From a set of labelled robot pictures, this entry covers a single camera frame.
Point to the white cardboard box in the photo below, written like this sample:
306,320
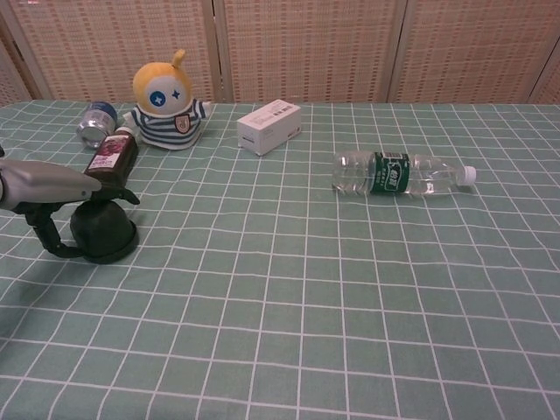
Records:
267,129

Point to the yellow plush toy striped shirt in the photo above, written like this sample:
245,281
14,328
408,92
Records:
164,105

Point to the glass jar with blue lid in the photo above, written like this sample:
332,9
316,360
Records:
96,124

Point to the black dome-shaped object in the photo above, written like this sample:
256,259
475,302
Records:
105,232

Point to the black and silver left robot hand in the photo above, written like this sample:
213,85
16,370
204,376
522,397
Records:
44,184

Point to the dark juice bottle pink label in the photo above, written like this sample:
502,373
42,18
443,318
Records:
114,157

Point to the woven folding screen panel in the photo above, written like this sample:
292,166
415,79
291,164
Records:
114,39
472,48
306,48
6,65

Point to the clear water bottle green label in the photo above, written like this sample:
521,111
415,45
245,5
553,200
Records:
389,172

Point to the green checked tablecloth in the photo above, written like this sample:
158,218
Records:
280,306

